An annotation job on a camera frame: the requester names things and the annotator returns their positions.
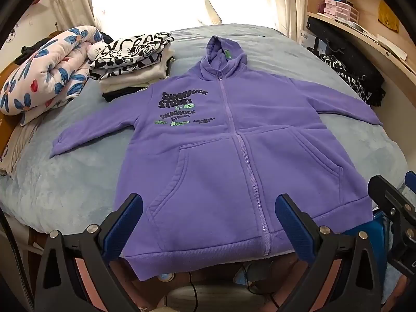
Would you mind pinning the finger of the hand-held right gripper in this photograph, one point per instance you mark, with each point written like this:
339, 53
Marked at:
411, 180
386, 195

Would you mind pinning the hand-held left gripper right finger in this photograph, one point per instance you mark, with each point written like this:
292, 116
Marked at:
292, 224

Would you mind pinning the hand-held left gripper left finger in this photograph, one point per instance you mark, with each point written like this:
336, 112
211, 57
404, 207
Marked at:
125, 221

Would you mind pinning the purple zip hoodie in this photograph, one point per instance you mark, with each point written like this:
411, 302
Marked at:
208, 169

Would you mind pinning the blue plastic stool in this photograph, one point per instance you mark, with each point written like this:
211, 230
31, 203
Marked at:
378, 234

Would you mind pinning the white papers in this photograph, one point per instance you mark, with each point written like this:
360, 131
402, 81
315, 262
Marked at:
393, 50

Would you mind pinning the beige pillow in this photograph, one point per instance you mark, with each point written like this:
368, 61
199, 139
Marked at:
19, 143

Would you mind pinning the black and white patterned cloth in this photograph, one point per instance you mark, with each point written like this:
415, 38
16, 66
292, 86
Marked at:
338, 68

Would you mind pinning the cream folded garment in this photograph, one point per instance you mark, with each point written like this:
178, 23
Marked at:
136, 79

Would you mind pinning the black bag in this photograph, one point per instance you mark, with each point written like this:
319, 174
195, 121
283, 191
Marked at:
344, 52

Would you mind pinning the black and white printed garment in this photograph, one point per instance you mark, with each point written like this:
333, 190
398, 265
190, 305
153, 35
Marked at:
130, 55

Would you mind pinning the floral quilt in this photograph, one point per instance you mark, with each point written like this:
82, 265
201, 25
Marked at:
48, 71

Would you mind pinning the white plush toy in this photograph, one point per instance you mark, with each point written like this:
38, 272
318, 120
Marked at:
96, 50

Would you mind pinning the white cardboard box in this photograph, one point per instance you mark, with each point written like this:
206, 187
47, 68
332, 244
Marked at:
305, 39

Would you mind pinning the pink drawer organizer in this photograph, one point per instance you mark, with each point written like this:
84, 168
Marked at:
338, 9

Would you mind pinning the dark cloth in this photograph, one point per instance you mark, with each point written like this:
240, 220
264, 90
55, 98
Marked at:
29, 50

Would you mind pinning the cream curtain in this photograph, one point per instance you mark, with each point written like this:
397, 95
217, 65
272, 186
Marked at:
71, 0
292, 3

